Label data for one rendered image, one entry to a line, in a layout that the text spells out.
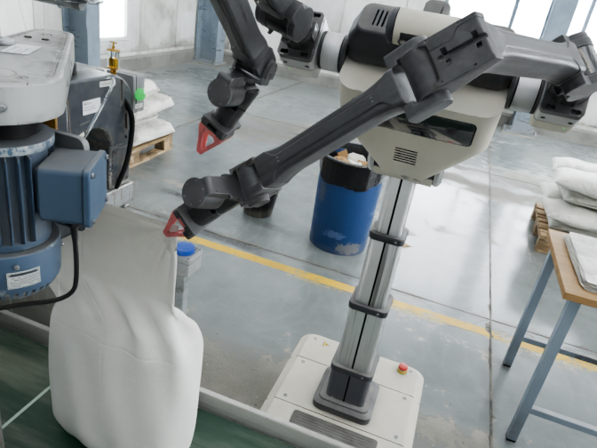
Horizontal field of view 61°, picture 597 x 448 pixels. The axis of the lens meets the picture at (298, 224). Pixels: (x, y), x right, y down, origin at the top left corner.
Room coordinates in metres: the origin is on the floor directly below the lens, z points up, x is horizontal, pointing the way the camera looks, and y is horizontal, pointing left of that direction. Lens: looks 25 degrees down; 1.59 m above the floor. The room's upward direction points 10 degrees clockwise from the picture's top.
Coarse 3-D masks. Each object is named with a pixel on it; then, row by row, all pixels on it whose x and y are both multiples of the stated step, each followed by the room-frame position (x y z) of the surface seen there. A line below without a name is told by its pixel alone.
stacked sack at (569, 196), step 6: (558, 186) 3.98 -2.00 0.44; (564, 192) 3.76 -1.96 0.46; (570, 192) 3.73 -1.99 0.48; (576, 192) 3.73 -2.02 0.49; (564, 198) 3.67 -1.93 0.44; (570, 198) 3.66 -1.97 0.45; (576, 198) 3.66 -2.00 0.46; (582, 198) 3.66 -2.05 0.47; (588, 198) 3.66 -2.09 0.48; (594, 198) 3.67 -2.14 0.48; (582, 204) 3.64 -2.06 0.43; (588, 204) 3.82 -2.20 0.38; (594, 204) 3.62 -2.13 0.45
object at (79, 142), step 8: (56, 136) 0.75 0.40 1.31; (64, 136) 0.75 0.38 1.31; (72, 136) 0.75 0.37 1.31; (80, 136) 0.75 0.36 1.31; (56, 144) 0.75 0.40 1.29; (64, 144) 0.75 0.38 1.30; (72, 144) 0.75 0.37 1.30; (80, 144) 0.74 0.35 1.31; (88, 144) 0.75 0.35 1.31; (48, 152) 0.72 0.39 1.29; (64, 224) 0.75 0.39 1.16
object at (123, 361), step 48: (96, 240) 1.01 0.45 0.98; (144, 240) 0.98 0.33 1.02; (96, 288) 0.99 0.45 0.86; (144, 288) 0.97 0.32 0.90; (96, 336) 0.93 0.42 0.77; (144, 336) 0.91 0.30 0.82; (192, 336) 0.96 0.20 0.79; (96, 384) 0.92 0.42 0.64; (144, 384) 0.89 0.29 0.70; (192, 384) 0.94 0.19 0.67; (96, 432) 0.93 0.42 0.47; (144, 432) 0.88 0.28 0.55; (192, 432) 0.96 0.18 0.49
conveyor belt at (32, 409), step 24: (0, 336) 1.30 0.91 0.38; (0, 360) 1.20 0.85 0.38; (24, 360) 1.21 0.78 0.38; (0, 384) 1.10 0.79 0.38; (24, 384) 1.12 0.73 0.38; (48, 384) 1.13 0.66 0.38; (0, 408) 1.02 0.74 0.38; (24, 408) 1.03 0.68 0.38; (48, 408) 1.05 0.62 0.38; (24, 432) 0.96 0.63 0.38; (48, 432) 0.97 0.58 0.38; (216, 432) 1.07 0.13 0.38; (240, 432) 1.08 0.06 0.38
